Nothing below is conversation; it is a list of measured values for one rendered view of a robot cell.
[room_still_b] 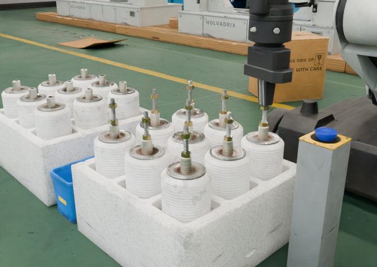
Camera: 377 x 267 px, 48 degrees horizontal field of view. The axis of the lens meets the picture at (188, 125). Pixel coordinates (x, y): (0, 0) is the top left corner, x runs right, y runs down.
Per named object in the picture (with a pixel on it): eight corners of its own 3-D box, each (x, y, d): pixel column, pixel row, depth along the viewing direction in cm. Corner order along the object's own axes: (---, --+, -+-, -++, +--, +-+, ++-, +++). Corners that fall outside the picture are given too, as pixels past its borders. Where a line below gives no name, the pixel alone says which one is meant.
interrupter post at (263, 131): (264, 137, 97) (265, 123, 96) (270, 140, 95) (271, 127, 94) (255, 138, 96) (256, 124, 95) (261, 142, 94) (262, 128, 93)
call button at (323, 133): (321, 134, 81) (322, 124, 81) (340, 140, 79) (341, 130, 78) (309, 140, 79) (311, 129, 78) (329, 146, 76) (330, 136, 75)
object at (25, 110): (48, 145, 137) (41, 91, 131) (62, 154, 131) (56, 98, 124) (19, 153, 131) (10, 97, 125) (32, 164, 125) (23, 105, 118)
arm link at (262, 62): (304, 80, 88) (309, 21, 83) (269, 86, 83) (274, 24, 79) (263, 68, 98) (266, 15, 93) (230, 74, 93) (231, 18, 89)
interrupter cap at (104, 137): (127, 130, 101) (127, 127, 100) (134, 142, 94) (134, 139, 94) (95, 134, 98) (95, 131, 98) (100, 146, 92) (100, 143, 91)
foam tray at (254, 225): (191, 179, 130) (191, 124, 124) (300, 233, 104) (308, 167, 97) (77, 230, 105) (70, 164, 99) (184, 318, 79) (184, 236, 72)
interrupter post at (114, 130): (119, 135, 98) (118, 122, 96) (121, 139, 95) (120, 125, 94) (108, 137, 97) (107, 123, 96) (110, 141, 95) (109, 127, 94)
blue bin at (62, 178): (142, 175, 133) (141, 139, 129) (165, 188, 125) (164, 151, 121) (53, 210, 114) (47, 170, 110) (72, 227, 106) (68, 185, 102)
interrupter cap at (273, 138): (267, 131, 100) (267, 128, 100) (286, 143, 94) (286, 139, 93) (239, 136, 97) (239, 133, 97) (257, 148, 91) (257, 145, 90)
